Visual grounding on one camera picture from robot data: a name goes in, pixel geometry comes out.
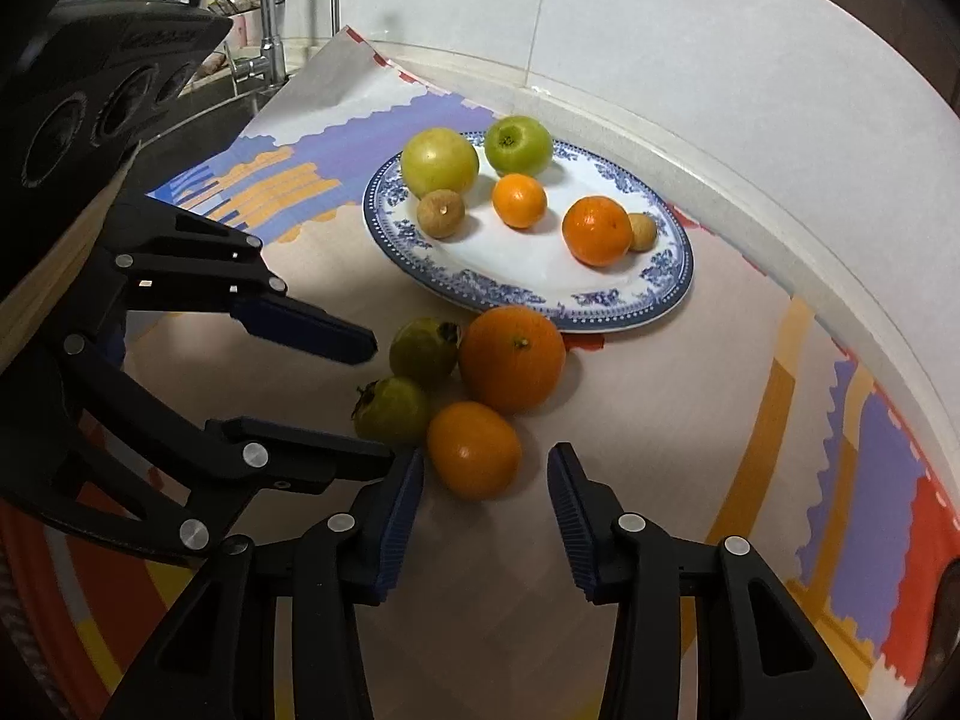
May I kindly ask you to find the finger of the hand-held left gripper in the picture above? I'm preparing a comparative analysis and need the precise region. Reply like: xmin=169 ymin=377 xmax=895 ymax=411
xmin=94 ymin=202 xmax=378 ymax=365
xmin=0 ymin=334 xmax=395 ymax=563

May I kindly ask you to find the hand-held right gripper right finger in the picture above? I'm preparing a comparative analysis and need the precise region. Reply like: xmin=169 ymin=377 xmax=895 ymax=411
xmin=547 ymin=442 xmax=871 ymax=720

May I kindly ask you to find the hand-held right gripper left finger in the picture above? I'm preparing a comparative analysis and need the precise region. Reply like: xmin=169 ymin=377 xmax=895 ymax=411
xmin=101 ymin=450 xmax=425 ymax=720

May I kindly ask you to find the green persimmon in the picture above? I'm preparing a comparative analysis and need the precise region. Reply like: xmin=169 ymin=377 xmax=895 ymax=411
xmin=388 ymin=318 xmax=461 ymax=389
xmin=352 ymin=376 xmax=432 ymax=445

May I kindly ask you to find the large orange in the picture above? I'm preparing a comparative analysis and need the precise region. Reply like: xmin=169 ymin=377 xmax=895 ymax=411
xmin=458 ymin=306 xmax=567 ymax=415

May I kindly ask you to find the blue rimmed white plate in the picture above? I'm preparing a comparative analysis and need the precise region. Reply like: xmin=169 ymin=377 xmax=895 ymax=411
xmin=363 ymin=130 xmax=695 ymax=335

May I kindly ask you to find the yellow-green apple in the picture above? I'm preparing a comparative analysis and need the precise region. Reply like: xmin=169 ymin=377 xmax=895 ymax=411
xmin=400 ymin=127 xmax=480 ymax=200

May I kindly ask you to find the small orange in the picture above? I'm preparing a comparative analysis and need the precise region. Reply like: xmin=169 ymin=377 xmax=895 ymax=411
xmin=491 ymin=173 xmax=548 ymax=230

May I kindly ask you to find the green apple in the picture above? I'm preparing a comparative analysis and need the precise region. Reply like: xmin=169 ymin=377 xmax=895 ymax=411
xmin=484 ymin=115 xmax=554 ymax=175

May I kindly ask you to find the steel kitchen sink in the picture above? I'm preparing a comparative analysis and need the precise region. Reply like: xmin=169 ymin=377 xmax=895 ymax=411
xmin=142 ymin=79 xmax=260 ymax=143

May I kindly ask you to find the colourful patterned table mat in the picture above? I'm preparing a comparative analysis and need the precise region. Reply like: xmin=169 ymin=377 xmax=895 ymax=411
xmin=0 ymin=25 xmax=960 ymax=720

